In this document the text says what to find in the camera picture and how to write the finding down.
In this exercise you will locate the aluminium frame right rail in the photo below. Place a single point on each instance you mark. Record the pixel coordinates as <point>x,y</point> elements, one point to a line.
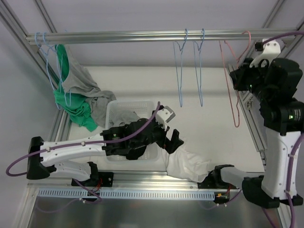
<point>256,123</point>

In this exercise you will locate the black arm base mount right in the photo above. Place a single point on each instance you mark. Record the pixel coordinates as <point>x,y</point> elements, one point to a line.
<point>211,183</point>

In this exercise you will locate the blue hanger of grey top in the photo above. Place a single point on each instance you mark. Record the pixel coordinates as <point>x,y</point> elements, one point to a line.
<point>197,49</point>

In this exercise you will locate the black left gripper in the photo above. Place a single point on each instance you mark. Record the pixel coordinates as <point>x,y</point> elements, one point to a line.
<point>165,138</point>

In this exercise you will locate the aluminium hanging rod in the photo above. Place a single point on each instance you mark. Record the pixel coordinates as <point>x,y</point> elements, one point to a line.
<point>157,36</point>

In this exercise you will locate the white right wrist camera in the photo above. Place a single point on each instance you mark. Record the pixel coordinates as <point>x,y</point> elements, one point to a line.
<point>270,51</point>

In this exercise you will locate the blue hanger far left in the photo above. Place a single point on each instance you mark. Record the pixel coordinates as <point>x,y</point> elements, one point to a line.
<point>47,64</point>

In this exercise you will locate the white slotted cable duct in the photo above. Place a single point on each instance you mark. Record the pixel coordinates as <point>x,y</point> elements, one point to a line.
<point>129,194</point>

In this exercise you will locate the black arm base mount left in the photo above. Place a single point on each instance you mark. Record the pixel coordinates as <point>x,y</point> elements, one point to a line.
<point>99,179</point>

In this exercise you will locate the black tank top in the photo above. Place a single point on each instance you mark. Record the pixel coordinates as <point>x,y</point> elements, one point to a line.
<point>135,154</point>

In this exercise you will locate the aluminium frame rail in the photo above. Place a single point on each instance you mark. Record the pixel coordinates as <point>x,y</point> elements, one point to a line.
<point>57,132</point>
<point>150,180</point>
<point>256,123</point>

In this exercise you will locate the aluminium frame left rail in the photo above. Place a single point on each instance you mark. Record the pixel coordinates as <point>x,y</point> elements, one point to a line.
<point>57,132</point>

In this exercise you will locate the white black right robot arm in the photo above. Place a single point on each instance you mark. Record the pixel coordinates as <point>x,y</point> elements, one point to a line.
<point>277,185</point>

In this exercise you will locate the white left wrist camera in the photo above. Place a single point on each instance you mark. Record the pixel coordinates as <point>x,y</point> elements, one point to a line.
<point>164,115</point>

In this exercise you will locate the green tank top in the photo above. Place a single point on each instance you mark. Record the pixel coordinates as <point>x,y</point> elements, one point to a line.
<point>79,111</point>

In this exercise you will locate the aluminium frame front rail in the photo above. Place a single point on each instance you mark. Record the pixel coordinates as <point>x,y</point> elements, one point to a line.
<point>150,180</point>

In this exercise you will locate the white tank top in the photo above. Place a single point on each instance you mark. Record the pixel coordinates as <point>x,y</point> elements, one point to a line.
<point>183,164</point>

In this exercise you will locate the white plastic perforated basket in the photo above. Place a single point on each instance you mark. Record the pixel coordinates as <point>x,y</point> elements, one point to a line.
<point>144,109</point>

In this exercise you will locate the grey tank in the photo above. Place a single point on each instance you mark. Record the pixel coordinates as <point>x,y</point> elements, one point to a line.
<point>123,117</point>
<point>80,82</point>

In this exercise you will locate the blue wire hanger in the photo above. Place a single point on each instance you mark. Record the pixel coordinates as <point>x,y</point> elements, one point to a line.
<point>178,59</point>

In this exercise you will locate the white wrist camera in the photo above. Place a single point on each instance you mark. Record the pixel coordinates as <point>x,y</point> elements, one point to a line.
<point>164,115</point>
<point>270,51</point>

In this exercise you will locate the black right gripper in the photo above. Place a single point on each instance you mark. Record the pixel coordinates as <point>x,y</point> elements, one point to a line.
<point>237,77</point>

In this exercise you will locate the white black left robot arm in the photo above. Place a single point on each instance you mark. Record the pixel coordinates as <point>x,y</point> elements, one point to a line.
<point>130,141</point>

